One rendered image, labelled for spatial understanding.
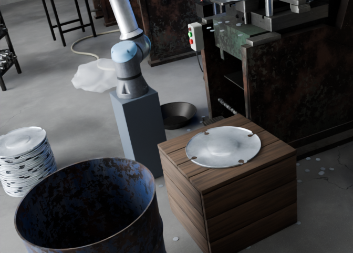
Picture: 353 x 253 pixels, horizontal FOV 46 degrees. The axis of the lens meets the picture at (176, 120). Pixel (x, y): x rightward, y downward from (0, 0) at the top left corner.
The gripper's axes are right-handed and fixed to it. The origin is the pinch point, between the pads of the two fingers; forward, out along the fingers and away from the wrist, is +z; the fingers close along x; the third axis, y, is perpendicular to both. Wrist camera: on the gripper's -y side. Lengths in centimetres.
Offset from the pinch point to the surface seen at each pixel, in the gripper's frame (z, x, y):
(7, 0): 24, -124, -675
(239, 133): 29, -42, 35
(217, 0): -1.7, -7.1, -9.5
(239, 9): 9.3, 0.4, -10.1
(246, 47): 12.5, -14.4, 14.8
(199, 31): 14.5, -16.5, -30.9
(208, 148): 22, -56, 38
